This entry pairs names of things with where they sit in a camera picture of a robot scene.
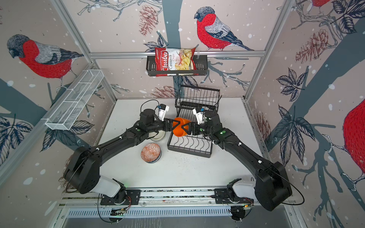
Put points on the orange plastic bowl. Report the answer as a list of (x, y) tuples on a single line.
[(180, 127)]

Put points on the black wall basket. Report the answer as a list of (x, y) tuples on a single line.
[(197, 66)]

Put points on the aluminium mounting rail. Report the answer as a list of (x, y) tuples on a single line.
[(162, 197)]

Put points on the black wire dish rack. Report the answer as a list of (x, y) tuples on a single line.
[(191, 103)]

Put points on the red patterned bowl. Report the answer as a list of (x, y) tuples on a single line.
[(151, 153)]

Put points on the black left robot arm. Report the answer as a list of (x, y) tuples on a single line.
[(83, 170)]

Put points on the red cassava chips bag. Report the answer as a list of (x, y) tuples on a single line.
[(173, 59)]

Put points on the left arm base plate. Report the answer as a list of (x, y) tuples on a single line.
[(121, 197)]

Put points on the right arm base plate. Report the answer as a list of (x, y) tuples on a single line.
[(232, 196)]

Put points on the cream ceramic bowl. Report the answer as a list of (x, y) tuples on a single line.
[(157, 136)]

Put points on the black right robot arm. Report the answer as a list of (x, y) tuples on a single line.
[(272, 186)]

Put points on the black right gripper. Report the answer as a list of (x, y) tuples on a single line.
[(194, 125)]

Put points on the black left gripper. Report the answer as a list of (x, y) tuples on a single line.
[(170, 128)]

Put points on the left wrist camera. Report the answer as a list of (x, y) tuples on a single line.
[(163, 109)]

